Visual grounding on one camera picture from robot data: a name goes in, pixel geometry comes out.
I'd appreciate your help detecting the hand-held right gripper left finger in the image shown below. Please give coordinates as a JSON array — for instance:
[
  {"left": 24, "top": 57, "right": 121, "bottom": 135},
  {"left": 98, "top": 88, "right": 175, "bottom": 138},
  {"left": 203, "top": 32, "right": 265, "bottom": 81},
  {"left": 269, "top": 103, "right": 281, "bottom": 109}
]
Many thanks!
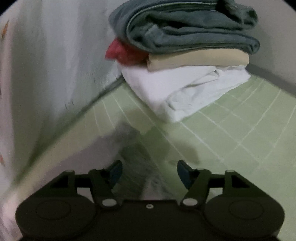
[{"left": 47, "top": 160, "right": 124, "bottom": 209}]

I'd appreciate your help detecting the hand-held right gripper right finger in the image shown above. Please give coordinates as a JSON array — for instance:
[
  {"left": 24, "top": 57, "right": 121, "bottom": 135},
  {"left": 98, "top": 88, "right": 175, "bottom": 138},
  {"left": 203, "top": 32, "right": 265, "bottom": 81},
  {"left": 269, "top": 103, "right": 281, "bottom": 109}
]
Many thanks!
[{"left": 177, "top": 159, "right": 252, "bottom": 209}]

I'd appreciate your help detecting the white red dark clothes pile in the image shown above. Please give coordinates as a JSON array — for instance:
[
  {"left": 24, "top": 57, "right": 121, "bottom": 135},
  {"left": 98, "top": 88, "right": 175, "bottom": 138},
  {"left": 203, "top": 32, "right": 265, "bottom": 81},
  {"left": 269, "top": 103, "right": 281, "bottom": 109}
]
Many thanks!
[{"left": 119, "top": 62, "right": 251, "bottom": 123}]

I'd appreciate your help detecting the cream blanket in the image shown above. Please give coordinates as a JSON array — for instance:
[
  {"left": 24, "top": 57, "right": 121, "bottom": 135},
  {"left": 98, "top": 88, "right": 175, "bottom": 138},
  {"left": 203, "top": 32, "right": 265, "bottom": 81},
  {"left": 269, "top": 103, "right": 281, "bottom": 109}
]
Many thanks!
[{"left": 0, "top": 130, "right": 123, "bottom": 241}]

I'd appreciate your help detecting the beige folded cloth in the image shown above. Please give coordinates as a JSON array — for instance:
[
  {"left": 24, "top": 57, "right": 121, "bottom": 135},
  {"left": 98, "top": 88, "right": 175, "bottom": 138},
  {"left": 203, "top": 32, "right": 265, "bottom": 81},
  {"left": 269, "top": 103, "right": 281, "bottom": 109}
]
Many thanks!
[{"left": 145, "top": 50, "right": 250, "bottom": 72}]

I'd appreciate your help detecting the red folded cloth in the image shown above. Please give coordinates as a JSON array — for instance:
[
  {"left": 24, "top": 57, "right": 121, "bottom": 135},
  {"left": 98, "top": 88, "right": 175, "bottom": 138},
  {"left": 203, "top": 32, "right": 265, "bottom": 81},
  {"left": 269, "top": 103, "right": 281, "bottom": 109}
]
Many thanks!
[{"left": 105, "top": 38, "right": 149, "bottom": 65}]

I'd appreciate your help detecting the grey-green folded towel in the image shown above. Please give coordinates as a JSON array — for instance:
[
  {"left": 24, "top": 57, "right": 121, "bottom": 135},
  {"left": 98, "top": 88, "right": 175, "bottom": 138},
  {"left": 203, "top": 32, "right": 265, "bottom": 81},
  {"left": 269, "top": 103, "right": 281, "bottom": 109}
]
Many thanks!
[{"left": 109, "top": 0, "right": 260, "bottom": 55}]

